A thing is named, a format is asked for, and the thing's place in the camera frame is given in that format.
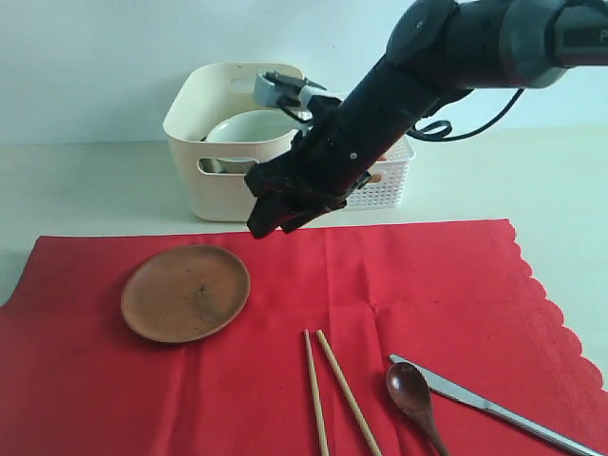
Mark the silver table knife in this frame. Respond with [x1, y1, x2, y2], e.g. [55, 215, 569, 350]
[388, 353, 600, 455]

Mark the dark wooden spoon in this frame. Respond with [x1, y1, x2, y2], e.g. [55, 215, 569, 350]
[386, 362, 450, 456]

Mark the pale green ceramic bowl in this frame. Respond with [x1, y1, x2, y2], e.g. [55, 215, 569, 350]
[199, 110, 298, 175]

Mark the red table cloth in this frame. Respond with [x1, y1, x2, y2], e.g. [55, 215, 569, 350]
[1, 219, 607, 455]

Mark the cream plastic bin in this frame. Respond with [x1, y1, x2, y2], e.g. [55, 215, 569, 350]
[162, 62, 303, 222]

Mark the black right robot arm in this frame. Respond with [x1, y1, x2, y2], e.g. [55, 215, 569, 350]
[245, 1, 607, 238]

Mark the brown wooden plate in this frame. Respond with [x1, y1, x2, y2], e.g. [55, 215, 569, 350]
[121, 244, 251, 344]

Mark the white perforated plastic basket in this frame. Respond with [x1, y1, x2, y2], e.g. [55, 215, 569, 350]
[346, 136, 415, 211]

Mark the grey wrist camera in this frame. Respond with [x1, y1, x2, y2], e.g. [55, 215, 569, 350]
[253, 71, 330, 112]

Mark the wooden chopstick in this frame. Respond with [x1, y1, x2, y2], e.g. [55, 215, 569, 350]
[315, 330, 382, 456]
[304, 329, 330, 456]

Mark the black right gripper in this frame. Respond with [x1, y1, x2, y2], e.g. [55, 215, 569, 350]
[245, 95, 411, 239]

